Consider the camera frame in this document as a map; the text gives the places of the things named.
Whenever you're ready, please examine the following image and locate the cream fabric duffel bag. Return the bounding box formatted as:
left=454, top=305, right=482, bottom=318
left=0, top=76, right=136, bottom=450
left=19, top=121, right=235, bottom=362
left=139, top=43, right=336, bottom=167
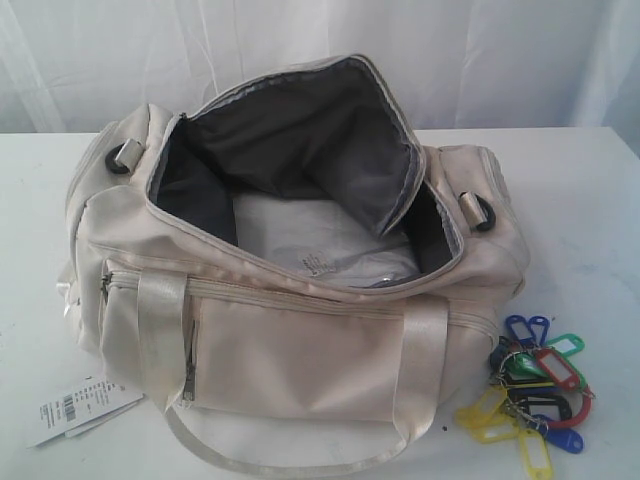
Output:
left=59, top=54, right=530, bottom=479

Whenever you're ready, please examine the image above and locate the colourful key tag bunch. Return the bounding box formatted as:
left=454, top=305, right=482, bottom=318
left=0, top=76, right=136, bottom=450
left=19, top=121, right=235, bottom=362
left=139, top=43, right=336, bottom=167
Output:
left=454, top=315, right=595, bottom=479

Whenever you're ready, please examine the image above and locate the white backdrop curtain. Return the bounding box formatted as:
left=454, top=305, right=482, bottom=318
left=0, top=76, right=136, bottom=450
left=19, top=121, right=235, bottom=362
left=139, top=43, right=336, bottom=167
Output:
left=1, top=1, right=639, bottom=132

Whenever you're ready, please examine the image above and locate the white paper hang tag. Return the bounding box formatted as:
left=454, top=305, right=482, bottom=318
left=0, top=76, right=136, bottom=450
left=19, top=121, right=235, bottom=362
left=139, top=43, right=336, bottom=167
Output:
left=26, top=376, right=144, bottom=447

